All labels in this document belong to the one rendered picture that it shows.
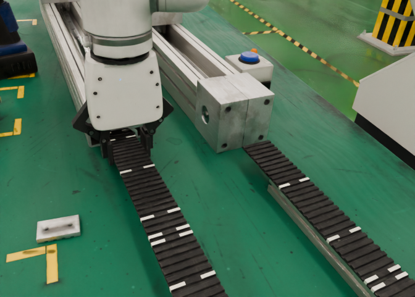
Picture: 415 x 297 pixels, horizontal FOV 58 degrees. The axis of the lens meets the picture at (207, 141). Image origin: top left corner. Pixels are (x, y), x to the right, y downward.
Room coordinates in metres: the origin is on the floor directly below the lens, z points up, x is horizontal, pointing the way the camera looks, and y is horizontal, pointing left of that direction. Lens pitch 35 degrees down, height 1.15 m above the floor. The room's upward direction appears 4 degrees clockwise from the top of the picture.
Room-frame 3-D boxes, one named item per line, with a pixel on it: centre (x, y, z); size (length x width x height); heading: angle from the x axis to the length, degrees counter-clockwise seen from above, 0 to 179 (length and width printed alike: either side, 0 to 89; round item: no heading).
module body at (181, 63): (0.96, 0.17, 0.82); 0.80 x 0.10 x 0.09; 28
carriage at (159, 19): (0.96, 0.17, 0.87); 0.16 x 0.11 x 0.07; 28
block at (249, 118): (0.57, -0.05, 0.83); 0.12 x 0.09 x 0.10; 118
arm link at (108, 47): (0.46, 0.12, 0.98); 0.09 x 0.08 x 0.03; 118
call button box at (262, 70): (0.76, -0.07, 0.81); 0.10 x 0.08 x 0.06; 118
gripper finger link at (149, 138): (0.48, 0.09, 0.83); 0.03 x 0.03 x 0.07; 28
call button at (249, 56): (0.77, -0.08, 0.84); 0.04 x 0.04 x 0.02
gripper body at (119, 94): (0.46, 0.12, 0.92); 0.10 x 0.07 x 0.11; 118
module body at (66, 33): (0.87, 0.34, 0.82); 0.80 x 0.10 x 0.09; 28
